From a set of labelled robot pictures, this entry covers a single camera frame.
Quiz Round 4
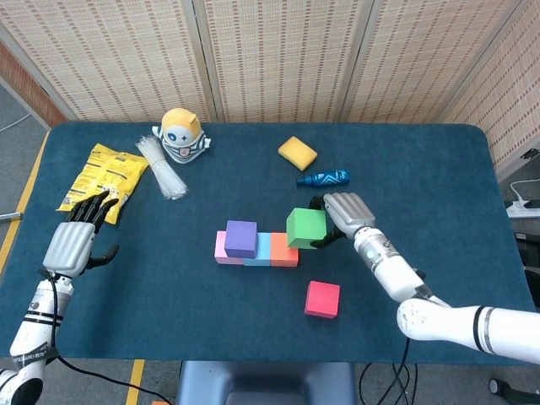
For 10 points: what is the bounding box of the black caster wheel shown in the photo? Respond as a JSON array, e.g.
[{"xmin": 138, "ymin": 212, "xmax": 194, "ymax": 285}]
[{"xmin": 488, "ymin": 377, "xmax": 540, "ymax": 405}]

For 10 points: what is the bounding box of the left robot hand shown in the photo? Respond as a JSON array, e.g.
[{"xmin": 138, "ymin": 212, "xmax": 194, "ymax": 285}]
[{"xmin": 41, "ymin": 190, "xmax": 122, "ymax": 279}]

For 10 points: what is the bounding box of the black floor cable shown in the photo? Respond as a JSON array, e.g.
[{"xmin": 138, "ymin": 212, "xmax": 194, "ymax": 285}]
[{"xmin": 358, "ymin": 361, "xmax": 427, "ymax": 405}]

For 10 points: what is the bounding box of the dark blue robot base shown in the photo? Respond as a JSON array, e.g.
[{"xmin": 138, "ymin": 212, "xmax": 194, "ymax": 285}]
[{"xmin": 175, "ymin": 360, "xmax": 358, "ymax": 405}]

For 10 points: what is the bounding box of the yellow snack bag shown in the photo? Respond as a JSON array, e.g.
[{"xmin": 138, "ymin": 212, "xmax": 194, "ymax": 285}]
[{"xmin": 56, "ymin": 143, "xmax": 150, "ymax": 225}]

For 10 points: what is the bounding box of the light blue foam cube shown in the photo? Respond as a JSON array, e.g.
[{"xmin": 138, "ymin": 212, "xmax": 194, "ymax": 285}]
[{"xmin": 242, "ymin": 232, "xmax": 273, "ymax": 267}]

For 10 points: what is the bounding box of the woven folding screen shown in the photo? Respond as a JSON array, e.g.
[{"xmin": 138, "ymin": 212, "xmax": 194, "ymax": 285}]
[{"xmin": 0, "ymin": 0, "xmax": 540, "ymax": 178}]

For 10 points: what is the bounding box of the yellow sponge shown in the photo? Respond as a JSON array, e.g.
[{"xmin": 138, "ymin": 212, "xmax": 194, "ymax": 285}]
[{"xmin": 277, "ymin": 135, "xmax": 319, "ymax": 172}]

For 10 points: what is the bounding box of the yellow striped plush toy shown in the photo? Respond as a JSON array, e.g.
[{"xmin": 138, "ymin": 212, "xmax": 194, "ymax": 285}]
[{"xmin": 151, "ymin": 108, "xmax": 212, "ymax": 165}]

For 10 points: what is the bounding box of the pink foam cube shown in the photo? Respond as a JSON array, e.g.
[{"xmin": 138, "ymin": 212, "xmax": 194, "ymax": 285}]
[{"xmin": 214, "ymin": 230, "xmax": 246, "ymax": 266}]

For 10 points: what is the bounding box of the red foam cube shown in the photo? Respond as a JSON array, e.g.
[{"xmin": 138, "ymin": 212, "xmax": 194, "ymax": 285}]
[{"xmin": 304, "ymin": 280, "xmax": 341, "ymax": 319}]

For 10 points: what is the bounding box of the teal felt table cover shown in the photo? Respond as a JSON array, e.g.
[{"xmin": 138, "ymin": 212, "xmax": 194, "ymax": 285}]
[{"xmin": 0, "ymin": 121, "xmax": 540, "ymax": 365}]

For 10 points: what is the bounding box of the white power strip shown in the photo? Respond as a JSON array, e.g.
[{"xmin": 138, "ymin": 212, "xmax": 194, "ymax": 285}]
[{"xmin": 505, "ymin": 200, "xmax": 540, "ymax": 219}]

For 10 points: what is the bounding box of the blue patterned bottle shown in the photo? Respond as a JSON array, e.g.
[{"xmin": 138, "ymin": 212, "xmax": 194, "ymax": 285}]
[{"xmin": 295, "ymin": 168, "xmax": 352, "ymax": 188}]

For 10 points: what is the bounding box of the clear plastic straw bundle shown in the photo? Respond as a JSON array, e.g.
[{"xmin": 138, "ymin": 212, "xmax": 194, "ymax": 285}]
[{"xmin": 134, "ymin": 134, "xmax": 189, "ymax": 202}]

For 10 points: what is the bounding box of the green foam cube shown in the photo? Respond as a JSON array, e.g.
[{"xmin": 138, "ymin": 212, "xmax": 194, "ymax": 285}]
[{"xmin": 285, "ymin": 207, "xmax": 329, "ymax": 251}]

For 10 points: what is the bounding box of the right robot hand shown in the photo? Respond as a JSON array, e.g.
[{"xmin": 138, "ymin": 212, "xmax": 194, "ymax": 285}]
[{"xmin": 308, "ymin": 192, "xmax": 377, "ymax": 250}]

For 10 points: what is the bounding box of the orange foam cube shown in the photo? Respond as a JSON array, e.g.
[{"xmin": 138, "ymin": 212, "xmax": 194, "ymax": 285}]
[{"xmin": 269, "ymin": 231, "xmax": 300, "ymax": 268}]

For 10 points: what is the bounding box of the purple foam cube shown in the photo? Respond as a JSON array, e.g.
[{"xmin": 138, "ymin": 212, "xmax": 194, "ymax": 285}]
[{"xmin": 224, "ymin": 219, "xmax": 259, "ymax": 260}]

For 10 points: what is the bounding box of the black box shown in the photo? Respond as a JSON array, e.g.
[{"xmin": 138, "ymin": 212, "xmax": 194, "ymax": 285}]
[{"xmin": 514, "ymin": 231, "xmax": 540, "ymax": 267}]

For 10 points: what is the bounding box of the white power cable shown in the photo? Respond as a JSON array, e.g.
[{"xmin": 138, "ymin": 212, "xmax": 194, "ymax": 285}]
[{"xmin": 509, "ymin": 179, "xmax": 540, "ymax": 203}]

